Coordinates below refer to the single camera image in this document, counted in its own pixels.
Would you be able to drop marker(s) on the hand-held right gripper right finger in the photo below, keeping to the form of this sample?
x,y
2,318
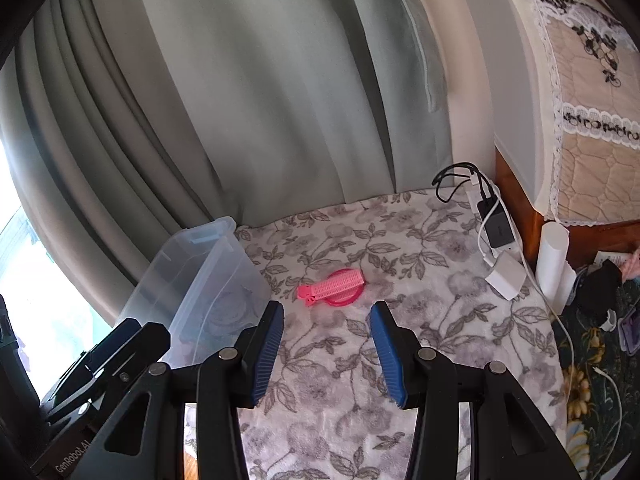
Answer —
x,y
390,360

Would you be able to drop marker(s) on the beige quilted lace cover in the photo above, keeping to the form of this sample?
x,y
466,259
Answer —
x,y
575,85

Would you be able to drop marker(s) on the pale green curtain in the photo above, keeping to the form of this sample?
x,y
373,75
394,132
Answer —
x,y
225,85

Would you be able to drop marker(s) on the dark floral cloth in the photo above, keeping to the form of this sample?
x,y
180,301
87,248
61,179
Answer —
x,y
590,400

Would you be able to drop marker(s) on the pink hair roller clip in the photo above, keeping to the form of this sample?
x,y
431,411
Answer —
x,y
332,285

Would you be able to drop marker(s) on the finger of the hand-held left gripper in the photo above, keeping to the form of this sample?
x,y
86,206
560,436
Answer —
x,y
155,342
117,337

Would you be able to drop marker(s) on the grey floral blanket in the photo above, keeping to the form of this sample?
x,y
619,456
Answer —
x,y
325,410

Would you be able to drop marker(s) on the white power strip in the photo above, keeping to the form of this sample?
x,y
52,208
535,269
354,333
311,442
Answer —
x,y
475,197

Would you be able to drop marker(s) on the white cylinder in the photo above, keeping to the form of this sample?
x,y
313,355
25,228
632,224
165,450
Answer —
x,y
552,260

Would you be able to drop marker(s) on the black charger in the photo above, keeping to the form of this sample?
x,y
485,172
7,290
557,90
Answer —
x,y
497,225

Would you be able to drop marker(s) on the black cloth item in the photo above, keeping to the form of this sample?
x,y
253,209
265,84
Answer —
x,y
597,285

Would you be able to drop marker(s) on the brown wooden cabinet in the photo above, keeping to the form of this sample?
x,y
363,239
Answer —
x,y
515,220

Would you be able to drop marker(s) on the smartphone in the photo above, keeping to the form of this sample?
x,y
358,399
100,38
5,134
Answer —
x,y
630,332

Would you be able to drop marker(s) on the white charger adapter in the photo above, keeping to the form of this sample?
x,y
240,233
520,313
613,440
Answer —
x,y
507,275

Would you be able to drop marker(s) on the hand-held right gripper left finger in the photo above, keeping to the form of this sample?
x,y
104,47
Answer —
x,y
265,355

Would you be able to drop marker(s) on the clear plastic storage bin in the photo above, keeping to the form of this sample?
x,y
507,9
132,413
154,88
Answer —
x,y
220,270

